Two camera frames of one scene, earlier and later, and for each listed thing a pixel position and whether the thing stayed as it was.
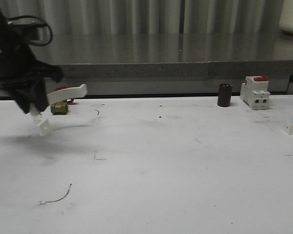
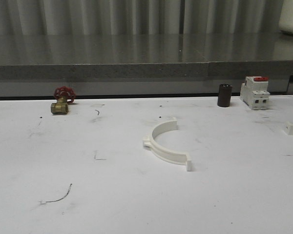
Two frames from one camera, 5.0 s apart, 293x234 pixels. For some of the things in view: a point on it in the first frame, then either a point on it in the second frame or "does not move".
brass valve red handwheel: [61, 107] does not move
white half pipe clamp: [40, 112] → [176, 158]
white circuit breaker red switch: [254, 92] does not move
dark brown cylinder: [224, 95] does not move
